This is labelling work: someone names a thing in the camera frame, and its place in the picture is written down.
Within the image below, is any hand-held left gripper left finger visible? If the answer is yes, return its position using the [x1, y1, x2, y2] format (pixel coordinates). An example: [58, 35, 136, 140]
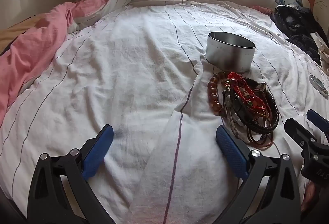
[27, 124, 114, 224]

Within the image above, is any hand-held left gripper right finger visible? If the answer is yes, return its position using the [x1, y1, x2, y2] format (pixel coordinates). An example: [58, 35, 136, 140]
[213, 125, 301, 224]

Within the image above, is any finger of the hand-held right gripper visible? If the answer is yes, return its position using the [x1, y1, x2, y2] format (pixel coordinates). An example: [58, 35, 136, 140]
[284, 118, 319, 148]
[306, 109, 329, 134]

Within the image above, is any thin brown cord necklace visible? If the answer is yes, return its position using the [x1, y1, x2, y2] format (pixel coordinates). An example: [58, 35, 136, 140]
[231, 111, 274, 149]

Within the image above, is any black braided cord bracelet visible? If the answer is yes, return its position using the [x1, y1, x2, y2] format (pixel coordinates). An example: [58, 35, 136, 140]
[240, 78, 280, 135]

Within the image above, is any amber bead bracelet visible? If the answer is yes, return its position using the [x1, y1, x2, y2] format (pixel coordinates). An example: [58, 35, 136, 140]
[208, 71, 230, 118]

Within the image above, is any red braided cord bracelet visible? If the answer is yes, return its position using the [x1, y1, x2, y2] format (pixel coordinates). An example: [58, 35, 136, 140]
[227, 72, 261, 114]

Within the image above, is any round silver metal tin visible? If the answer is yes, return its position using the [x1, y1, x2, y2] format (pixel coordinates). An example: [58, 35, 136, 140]
[205, 31, 256, 72]

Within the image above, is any person's right hand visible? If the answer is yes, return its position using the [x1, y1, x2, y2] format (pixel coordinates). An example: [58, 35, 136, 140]
[301, 180, 320, 214]

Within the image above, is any round metal tin lid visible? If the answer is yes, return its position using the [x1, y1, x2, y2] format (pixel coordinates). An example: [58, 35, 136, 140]
[309, 75, 329, 97]

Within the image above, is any cream cloth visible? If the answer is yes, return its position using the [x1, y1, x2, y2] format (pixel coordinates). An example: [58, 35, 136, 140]
[310, 32, 329, 76]

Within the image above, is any white striped duvet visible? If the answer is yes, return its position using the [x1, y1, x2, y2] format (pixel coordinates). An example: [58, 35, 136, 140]
[0, 0, 329, 224]

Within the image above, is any dark clothing pile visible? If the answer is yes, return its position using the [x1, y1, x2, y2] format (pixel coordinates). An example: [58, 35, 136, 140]
[270, 5, 329, 65]

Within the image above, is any red cloth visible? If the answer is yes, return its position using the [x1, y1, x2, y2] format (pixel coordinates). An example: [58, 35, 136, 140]
[251, 6, 273, 15]

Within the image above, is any pink blanket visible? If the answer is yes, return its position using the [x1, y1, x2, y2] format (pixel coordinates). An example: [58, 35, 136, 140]
[0, 0, 114, 127]

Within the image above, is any tan bed sheet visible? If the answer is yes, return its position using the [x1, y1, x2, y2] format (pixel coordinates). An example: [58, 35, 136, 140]
[0, 14, 53, 56]

